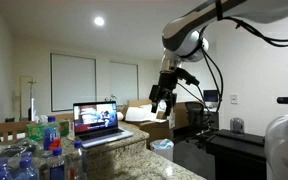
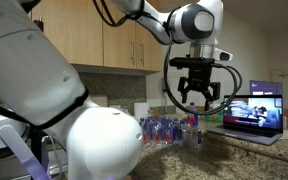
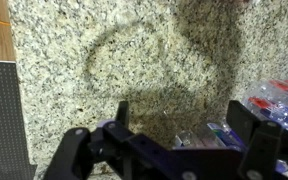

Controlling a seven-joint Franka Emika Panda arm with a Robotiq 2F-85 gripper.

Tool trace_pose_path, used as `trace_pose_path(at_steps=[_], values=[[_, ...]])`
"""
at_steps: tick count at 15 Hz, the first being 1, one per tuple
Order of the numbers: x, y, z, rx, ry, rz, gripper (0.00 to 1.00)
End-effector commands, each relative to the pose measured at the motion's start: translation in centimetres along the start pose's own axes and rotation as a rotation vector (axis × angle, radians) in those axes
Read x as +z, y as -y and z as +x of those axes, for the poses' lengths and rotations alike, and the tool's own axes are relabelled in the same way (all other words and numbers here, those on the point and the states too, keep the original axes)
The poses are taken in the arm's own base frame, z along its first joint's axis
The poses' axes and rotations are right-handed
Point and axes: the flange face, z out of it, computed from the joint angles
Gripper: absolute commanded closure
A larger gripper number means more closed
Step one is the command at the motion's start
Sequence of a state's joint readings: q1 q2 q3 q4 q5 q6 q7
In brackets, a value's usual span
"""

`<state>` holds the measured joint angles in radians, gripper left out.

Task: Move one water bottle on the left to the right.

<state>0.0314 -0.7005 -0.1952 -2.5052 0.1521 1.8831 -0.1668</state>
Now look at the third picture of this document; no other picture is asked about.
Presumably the black perforated panel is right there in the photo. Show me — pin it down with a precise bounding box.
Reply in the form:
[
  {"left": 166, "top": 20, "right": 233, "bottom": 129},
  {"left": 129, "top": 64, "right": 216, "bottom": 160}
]
[{"left": 0, "top": 62, "right": 36, "bottom": 180}]

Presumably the plastic-wrapped water bottle pack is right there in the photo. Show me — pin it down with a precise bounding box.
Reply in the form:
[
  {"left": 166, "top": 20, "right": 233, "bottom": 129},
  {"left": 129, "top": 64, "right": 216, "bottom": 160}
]
[{"left": 172, "top": 80, "right": 288, "bottom": 180}]

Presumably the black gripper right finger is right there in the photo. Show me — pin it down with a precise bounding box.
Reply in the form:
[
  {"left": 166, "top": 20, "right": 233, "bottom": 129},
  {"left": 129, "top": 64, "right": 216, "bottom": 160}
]
[{"left": 226, "top": 100, "right": 282, "bottom": 180}]

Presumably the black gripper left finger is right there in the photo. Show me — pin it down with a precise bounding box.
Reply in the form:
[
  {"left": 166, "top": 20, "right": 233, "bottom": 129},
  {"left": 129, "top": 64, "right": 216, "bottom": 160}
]
[{"left": 43, "top": 101, "right": 141, "bottom": 180}]

